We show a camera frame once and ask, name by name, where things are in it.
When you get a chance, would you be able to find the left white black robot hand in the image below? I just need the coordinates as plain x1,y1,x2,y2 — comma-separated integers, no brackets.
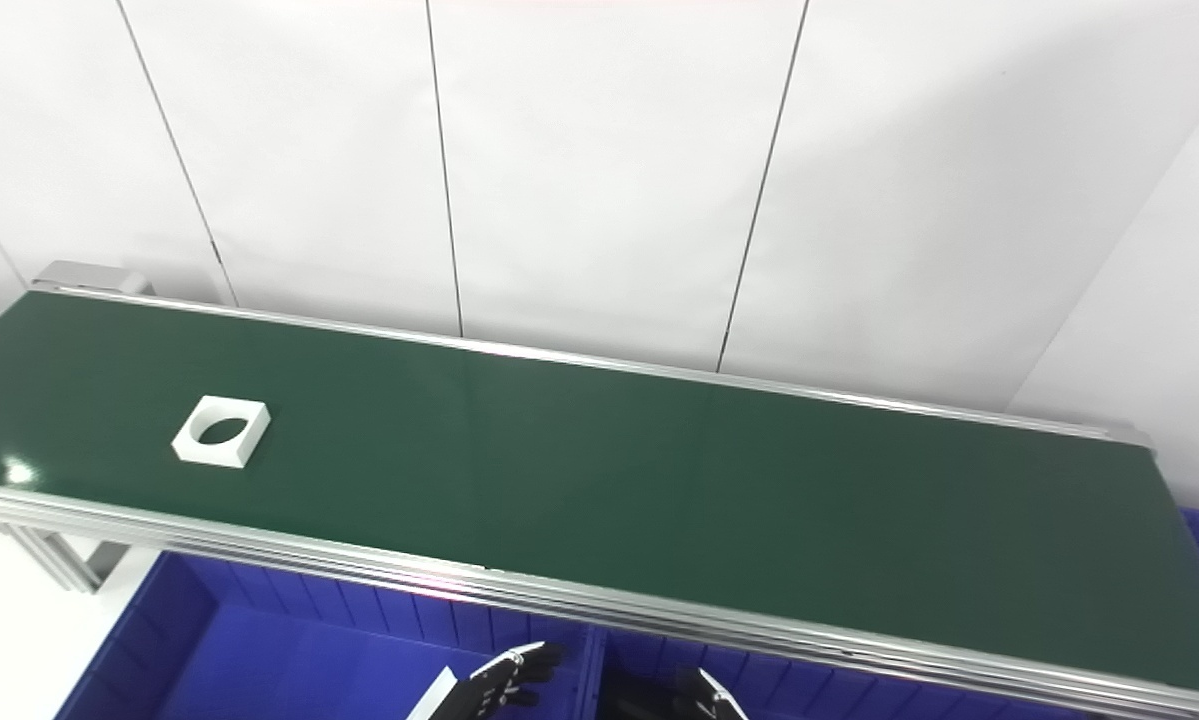
406,642,567,720

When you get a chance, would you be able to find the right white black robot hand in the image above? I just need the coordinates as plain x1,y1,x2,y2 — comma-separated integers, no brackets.
671,666,750,720

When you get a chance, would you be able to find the white square part with hole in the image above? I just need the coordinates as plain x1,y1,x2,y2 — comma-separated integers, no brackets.
171,396,272,469

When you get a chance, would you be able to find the black block part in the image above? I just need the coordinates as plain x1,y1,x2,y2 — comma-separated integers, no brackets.
599,670,682,720

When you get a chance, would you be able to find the green conveyor belt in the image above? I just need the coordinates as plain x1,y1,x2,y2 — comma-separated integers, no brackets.
0,283,1199,720
0,290,1199,697

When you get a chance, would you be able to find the aluminium conveyor leg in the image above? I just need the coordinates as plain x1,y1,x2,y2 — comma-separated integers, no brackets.
4,520,132,594

